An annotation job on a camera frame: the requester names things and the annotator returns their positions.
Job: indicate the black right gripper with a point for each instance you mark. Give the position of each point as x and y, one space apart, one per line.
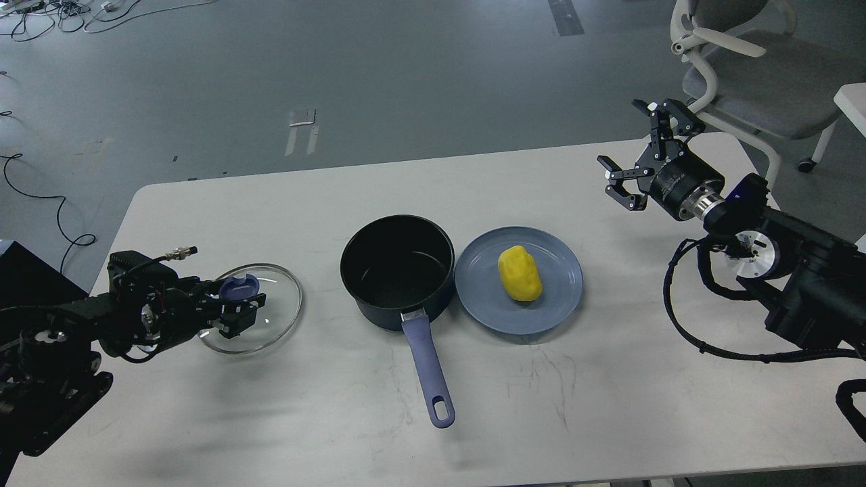
671 180

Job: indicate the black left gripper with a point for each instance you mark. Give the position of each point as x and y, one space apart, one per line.
190 307

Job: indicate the glass pot lid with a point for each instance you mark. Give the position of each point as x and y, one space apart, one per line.
274 319

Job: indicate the yellow potato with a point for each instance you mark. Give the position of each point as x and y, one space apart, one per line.
519 274

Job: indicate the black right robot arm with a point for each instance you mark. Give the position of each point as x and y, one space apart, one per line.
810 282

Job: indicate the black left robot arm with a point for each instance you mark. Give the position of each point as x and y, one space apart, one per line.
51 373

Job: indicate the white grey office chair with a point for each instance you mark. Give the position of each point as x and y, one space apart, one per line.
759 83

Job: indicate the dark blue saucepan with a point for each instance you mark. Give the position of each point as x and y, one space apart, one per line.
400 270

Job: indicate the white table corner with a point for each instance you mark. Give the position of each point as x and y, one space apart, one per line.
850 99

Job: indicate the black box at left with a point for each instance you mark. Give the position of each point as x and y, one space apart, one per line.
27 280

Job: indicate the blue plate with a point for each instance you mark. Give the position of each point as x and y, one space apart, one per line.
484 298

